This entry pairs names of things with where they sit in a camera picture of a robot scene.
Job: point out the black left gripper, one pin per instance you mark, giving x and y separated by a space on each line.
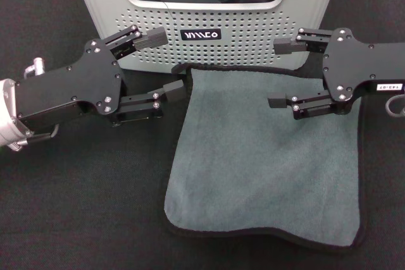
69 89

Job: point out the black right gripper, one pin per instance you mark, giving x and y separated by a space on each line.
354 64

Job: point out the grey yellow microfiber towel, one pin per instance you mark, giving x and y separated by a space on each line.
253 162

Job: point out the grey perforated plastic storage box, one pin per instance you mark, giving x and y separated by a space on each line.
253 45

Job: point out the black tablecloth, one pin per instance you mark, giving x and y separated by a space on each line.
79 203

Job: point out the small silver connector plug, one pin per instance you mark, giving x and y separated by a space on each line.
34 67

